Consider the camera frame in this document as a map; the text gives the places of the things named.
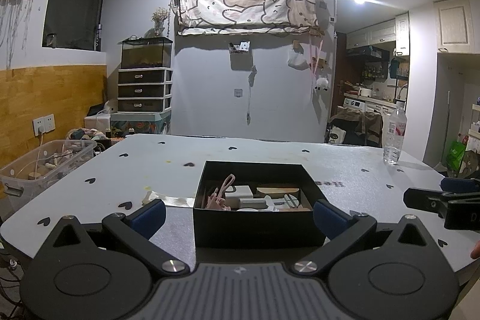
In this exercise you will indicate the upper kitchen cabinets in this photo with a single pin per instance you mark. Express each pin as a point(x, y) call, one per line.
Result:
point(375, 35)

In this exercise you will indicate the painted cabinet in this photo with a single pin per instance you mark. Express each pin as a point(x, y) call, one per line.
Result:
point(140, 123)

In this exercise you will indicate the white appliance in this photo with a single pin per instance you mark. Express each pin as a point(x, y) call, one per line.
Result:
point(99, 117)

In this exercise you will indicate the beige wooden piece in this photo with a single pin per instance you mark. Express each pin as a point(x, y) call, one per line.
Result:
point(277, 189)

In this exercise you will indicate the white shelf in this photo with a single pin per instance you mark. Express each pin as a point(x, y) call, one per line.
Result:
point(474, 138)

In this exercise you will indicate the white power adapter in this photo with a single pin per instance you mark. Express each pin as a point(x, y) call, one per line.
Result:
point(240, 191)

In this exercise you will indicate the printed cloth cover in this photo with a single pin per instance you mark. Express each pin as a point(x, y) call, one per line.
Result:
point(243, 5)

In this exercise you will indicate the pile of plush toys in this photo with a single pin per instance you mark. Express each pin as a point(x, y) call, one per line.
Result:
point(90, 136)

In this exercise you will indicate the dried flower vase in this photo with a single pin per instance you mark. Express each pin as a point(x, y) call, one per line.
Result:
point(160, 20)

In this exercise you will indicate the glass jar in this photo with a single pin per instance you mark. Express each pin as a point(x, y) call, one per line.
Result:
point(51, 40)

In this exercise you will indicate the hanging plush sheep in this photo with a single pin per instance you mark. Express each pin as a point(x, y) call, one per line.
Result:
point(321, 84)

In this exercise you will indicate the clear plastic water bottle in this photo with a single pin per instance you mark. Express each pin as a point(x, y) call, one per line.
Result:
point(393, 140)

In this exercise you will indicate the hanging white bag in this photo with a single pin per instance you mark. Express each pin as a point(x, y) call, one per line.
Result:
point(298, 60)

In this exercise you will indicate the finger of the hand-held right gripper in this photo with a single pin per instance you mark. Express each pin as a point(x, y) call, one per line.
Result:
point(423, 198)
point(459, 185)

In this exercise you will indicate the glass fish tank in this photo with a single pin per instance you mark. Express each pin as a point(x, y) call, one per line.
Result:
point(146, 54)

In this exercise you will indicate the shiny tape strip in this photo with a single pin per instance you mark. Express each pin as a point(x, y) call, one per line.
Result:
point(172, 200)

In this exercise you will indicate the white box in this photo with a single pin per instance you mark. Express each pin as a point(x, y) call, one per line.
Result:
point(252, 203)

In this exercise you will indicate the green bag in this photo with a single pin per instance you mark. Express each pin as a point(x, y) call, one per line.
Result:
point(453, 157)

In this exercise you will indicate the white wall outlet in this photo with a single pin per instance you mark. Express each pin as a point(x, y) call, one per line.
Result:
point(44, 124)

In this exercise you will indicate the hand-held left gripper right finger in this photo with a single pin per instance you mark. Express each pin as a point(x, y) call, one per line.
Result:
point(329, 218)

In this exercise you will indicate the plastic drawer unit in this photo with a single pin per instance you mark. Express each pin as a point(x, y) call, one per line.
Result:
point(144, 89)

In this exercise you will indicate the pink scissors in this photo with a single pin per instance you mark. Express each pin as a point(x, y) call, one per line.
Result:
point(215, 198)

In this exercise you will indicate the person's right hand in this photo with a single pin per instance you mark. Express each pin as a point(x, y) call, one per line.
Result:
point(476, 250)

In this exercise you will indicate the chair with draped clothes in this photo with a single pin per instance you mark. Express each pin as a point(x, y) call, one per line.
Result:
point(356, 125)

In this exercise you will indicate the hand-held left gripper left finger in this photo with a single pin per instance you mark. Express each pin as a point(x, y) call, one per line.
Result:
point(149, 217)

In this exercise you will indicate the white wall cabinet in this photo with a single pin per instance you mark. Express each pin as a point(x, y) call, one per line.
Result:
point(455, 24)

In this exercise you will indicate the macrame wall hanging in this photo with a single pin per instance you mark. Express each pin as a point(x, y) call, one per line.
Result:
point(13, 5)

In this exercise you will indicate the black box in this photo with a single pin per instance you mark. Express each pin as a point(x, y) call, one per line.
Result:
point(258, 226)

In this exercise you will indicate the small wall socket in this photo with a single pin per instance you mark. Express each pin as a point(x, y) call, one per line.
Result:
point(238, 92)

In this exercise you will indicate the wooden wall plaque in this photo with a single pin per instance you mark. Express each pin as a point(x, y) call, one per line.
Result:
point(316, 32)

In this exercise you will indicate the white rice cooker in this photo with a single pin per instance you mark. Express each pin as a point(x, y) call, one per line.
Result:
point(365, 92)

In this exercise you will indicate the white washing machine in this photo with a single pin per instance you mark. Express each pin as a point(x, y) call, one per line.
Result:
point(362, 104)

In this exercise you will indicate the clear storage bin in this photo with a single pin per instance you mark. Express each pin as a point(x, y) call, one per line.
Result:
point(45, 170)

